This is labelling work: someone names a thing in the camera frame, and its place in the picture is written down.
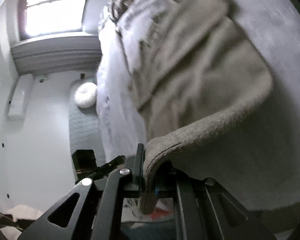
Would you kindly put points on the lavender embossed bedspread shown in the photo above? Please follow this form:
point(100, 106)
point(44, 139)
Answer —
point(258, 160)

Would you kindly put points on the white wall heater unit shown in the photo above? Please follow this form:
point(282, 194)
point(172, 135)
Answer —
point(20, 98)

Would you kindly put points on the beige fleece garment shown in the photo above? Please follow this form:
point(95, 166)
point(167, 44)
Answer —
point(194, 75)

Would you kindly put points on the bright bedroom window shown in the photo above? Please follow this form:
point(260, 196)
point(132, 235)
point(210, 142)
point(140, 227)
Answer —
point(45, 17)

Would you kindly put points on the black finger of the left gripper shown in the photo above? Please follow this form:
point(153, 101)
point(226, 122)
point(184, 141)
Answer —
point(112, 165)

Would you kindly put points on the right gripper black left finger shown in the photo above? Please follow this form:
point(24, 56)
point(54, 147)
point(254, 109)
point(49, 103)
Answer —
point(92, 209)

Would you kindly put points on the white round pouf cushion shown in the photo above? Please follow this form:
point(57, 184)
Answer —
point(85, 95)

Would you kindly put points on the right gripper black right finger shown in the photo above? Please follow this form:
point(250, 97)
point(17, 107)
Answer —
point(204, 209)

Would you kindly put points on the grey quilted floor mat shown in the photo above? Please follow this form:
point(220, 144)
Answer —
point(84, 131)

